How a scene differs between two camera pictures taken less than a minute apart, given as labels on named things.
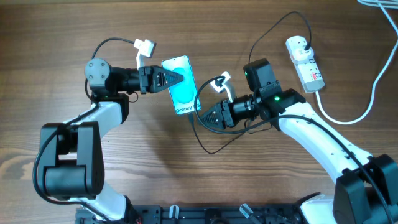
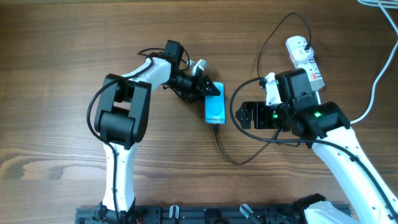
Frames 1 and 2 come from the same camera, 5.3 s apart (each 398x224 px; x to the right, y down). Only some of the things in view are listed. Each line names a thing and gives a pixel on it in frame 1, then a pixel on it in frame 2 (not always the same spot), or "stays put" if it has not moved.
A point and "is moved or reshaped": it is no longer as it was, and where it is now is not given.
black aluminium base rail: (203, 214) stays put
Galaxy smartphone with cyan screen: (183, 94) is moved or reshaped
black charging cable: (307, 47) → (276, 134)
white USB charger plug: (300, 54) stays put
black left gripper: (150, 81) → (199, 89)
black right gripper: (224, 106) → (260, 107)
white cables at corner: (382, 4) stays put
